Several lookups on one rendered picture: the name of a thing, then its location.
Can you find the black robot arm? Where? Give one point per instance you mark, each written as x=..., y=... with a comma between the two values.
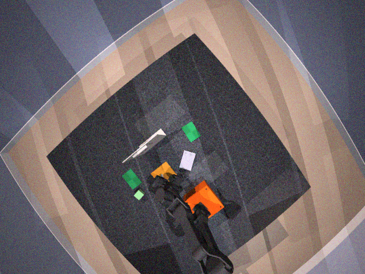
x=196, y=229

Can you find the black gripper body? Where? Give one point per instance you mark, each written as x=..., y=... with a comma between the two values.
x=158, y=182

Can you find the orange flat square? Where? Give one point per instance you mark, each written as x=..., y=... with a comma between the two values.
x=165, y=170

